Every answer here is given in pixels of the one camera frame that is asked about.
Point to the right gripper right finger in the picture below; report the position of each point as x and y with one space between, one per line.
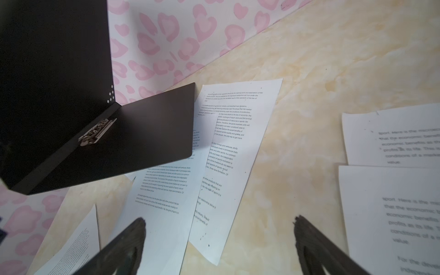
318 255

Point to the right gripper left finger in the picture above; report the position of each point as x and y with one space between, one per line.
122 256

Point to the printed paper sheet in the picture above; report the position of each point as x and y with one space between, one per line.
166 197
392 218
82 245

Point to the centre right paper sheet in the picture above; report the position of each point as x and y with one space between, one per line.
243 110

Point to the blue folder black inside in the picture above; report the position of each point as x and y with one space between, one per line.
60 122

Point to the back left paper sheet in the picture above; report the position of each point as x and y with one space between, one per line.
399 137

